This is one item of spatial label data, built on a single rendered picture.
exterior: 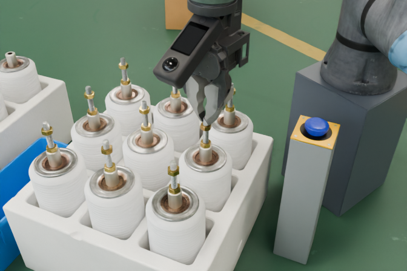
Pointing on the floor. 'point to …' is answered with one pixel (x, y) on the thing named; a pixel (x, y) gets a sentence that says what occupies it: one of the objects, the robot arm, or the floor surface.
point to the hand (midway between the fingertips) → (203, 118)
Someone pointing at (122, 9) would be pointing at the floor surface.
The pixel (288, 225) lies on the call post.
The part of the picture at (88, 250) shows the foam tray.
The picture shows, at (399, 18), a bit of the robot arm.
